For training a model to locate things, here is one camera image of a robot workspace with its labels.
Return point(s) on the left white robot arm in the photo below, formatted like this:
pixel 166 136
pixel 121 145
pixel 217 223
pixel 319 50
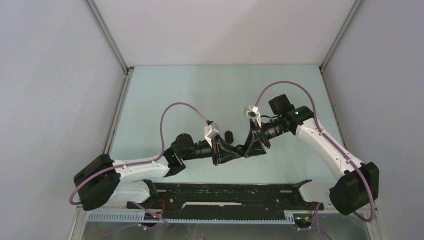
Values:
pixel 105 180

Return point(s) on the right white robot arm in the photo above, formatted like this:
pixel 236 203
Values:
pixel 357 183

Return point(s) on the right aluminium frame post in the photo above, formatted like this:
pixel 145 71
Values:
pixel 355 8

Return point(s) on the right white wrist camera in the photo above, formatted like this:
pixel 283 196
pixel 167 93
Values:
pixel 252 111

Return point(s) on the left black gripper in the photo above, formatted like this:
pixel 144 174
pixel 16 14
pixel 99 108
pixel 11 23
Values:
pixel 216 154

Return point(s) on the left aluminium frame post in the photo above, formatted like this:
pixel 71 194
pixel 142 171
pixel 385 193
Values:
pixel 106 33

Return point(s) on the black oval charging case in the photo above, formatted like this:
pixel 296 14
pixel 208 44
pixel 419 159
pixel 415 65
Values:
pixel 229 137

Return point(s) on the black mounting base rail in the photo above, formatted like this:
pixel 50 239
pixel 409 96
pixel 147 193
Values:
pixel 228 202

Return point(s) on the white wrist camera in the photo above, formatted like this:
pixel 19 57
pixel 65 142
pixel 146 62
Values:
pixel 252 111
pixel 211 130

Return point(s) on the black gold-striped charging case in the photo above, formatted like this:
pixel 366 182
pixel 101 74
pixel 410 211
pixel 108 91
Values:
pixel 240 147

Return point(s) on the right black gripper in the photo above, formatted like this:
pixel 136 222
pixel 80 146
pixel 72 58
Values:
pixel 256 148

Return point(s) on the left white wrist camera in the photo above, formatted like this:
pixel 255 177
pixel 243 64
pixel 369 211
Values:
pixel 211 130

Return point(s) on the aluminium frame post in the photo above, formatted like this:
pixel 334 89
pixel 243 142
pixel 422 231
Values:
pixel 355 8
pixel 106 33

